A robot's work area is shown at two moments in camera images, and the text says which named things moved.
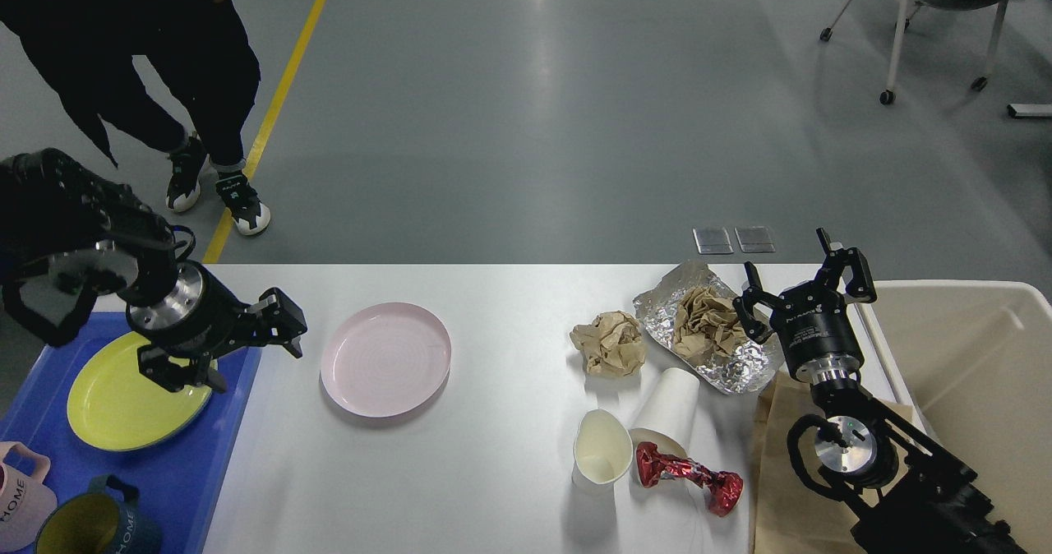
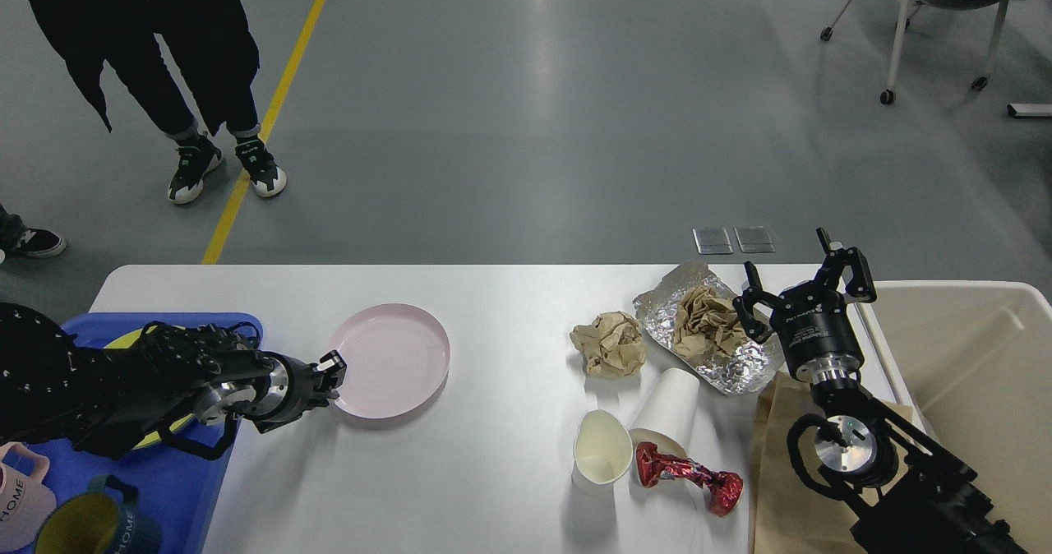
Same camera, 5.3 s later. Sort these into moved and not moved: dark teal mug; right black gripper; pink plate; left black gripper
Moved: left black gripper
Not moved: dark teal mug; pink plate; right black gripper
